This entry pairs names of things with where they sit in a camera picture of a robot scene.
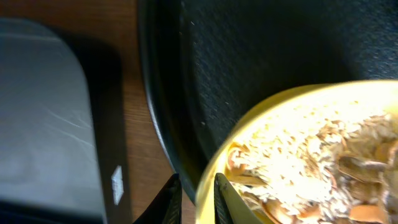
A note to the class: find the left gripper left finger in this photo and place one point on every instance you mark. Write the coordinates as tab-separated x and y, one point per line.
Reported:
166	207

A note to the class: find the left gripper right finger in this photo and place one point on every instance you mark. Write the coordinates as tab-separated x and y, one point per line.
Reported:
228	205

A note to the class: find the yellow bowl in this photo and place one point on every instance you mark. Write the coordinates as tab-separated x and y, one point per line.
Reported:
381	94

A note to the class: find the food scraps pile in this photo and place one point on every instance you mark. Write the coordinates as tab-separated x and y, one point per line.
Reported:
327	164

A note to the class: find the black rectangular tray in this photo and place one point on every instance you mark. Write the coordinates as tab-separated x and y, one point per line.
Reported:
63	147

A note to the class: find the round black tray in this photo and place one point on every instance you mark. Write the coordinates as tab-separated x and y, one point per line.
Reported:
207	62

